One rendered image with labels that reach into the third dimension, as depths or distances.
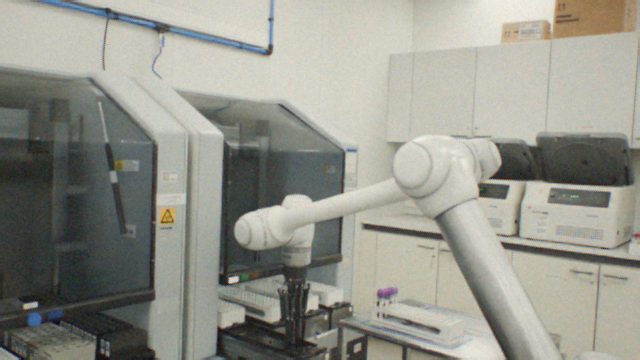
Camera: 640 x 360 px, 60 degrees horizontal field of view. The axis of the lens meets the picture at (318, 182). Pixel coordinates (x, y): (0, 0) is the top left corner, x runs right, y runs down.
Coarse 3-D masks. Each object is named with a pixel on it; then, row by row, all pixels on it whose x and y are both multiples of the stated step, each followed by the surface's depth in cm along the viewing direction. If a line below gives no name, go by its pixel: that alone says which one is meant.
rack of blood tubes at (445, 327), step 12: (372, 312) 188; (384, 312) 185; (396, 312) 182; (408, 312) 183; (420, 312) 183; (432, 312) 184; (372, 324) 188; (384, 324) 185; (396, 324) 182; (408, 324) 187; (420, 324) 187; (432, 324) 173; (444, 324) 171; (456, 324) 173; (420, 336) 176; (432, 336) 173; (444, 336) 170; (456, 336) 173
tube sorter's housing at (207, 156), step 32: (160, 96) 176; (192, 128) 165; (320, 128) 227; (192, 160) 164; (224, 160) 264; (192, 192) 165; (224, 192) 264; (192, 224) 165; (224, 224) 264; (352, 224) 228; (192, 256) 166; (352, 256) 229; (192, 288) 166; (352, 288) 231; (192, 320) 167; (192, 352) 168; (224, 352) 176; (352, 352) 218
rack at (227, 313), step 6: (222, 306) 186; (228, 306) 186; (234, 306) 186; (240, 306) 187; (222, 312) 179; (228, 312) 180; (234, 312) 182; (240, 312) 184; (222, 318) 179; (228, 318) 180; (234, 318) 182; (240, 318) 184; (222, 324) 179; (228, 324) 180
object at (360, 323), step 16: (416, 304) 216; (352, 320) 191; (368, 320) 192; (464, 320) 196; (480, 320) 198; (384, 336) 177; (400, 336) 177; (416, 336) 177; (464, 336) 179; (480, 336) 180; (560, 336) 184; (432, 352) 166; (448, 352) 164; (464, 352) 164; (480, 352) 165; (496, 352) 165; (560, 352) 178
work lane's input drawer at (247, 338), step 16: (224, 336) 175; (240, 336) 172; (256, 336) 176; (272, 336) 176; (240, 352) 171; (256, 352) 166; (272, 352) 162; (288, 352) 159; (304, 352) 160; (320, 352) 162
